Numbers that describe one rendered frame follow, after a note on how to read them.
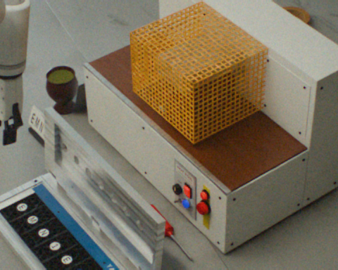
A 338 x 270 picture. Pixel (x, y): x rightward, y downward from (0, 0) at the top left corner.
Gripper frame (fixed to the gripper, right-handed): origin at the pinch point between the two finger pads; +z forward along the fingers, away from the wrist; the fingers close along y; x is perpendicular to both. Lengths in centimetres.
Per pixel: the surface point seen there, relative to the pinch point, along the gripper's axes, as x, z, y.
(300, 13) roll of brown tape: 106, 1, -16
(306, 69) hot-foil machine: 49, -24, 37
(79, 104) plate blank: 33.7, 14.7, -19.5
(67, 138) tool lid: 14.2, 3.8, 4.8
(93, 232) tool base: 13.6, 19.9, 19.1
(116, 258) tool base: 13.5, 19.9, 28.5
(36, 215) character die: 5.7, 20.6, 7.8
